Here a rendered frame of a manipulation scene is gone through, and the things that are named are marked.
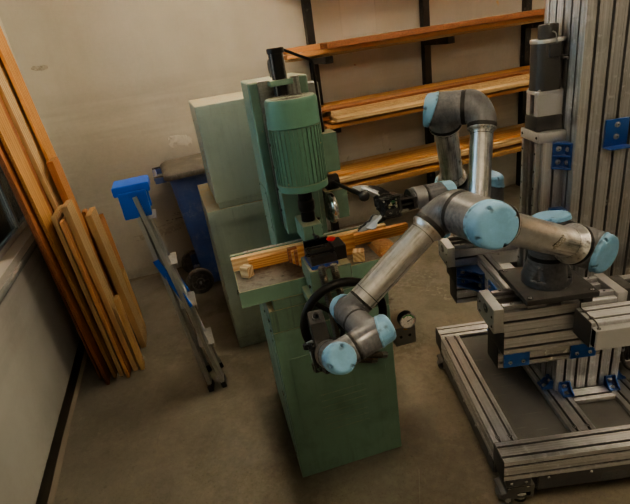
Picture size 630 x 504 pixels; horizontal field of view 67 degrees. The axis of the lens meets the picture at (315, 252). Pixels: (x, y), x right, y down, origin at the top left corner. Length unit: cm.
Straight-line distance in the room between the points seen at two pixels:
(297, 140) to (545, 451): 137
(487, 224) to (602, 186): 72
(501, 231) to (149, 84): 316
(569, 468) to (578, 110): 120
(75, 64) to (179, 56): 71
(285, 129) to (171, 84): 244
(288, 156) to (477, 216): 68
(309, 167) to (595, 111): 90
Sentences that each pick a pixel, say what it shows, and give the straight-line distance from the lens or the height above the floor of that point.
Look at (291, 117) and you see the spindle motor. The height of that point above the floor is 142.
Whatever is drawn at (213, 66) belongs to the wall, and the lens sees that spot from 395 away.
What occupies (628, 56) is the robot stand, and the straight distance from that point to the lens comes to 177.
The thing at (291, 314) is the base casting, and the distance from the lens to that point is 168.
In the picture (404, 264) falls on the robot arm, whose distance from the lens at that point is 127.
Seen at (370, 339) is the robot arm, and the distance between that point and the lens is 116.
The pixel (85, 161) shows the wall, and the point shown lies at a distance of 403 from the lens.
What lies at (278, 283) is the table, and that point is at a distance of 162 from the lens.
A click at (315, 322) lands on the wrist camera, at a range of 132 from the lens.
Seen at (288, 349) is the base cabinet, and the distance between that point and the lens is 175.
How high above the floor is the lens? 163
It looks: 24 degrees down
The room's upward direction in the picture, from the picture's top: 9 degrees counter-clockwise
